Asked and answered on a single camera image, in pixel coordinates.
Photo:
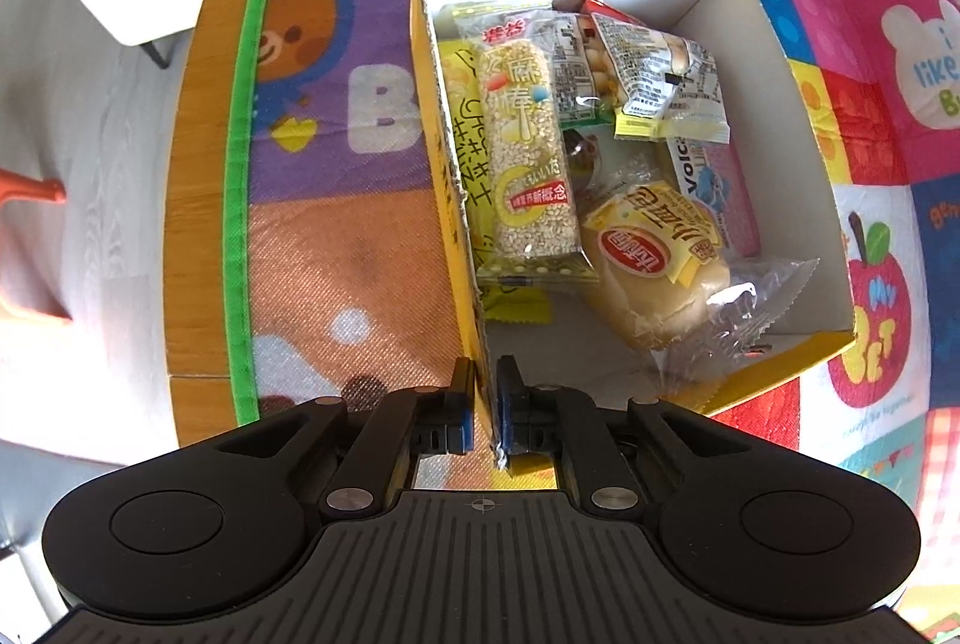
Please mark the orange chair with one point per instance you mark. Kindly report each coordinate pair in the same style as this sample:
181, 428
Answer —
30, 194

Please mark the yellow snack packet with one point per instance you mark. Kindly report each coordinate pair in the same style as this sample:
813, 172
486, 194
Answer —
463, 127

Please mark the bread bun packet yellow label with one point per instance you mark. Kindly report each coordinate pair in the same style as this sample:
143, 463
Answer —
652, 284

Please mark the colourful printed play mat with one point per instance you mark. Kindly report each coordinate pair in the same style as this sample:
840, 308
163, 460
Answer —
330, 52

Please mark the pink tissue pack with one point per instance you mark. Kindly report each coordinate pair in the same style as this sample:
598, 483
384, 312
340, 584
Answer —
720, 194

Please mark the sesame stick packet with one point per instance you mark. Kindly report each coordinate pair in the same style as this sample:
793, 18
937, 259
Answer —
525, 179

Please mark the wooden low table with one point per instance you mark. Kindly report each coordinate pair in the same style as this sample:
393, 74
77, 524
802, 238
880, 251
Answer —
202, 164

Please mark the yellow cardboard box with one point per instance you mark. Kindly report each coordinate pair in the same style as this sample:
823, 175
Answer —
787, 164

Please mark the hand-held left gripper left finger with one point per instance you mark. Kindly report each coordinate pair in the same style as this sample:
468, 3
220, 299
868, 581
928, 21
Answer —
466, 419

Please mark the silver bean snack packet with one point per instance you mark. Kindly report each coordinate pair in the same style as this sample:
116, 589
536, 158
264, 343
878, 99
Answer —
585, 67
667, 89

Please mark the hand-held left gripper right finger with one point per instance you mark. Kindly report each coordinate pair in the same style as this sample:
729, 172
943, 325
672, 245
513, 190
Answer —
506, 423

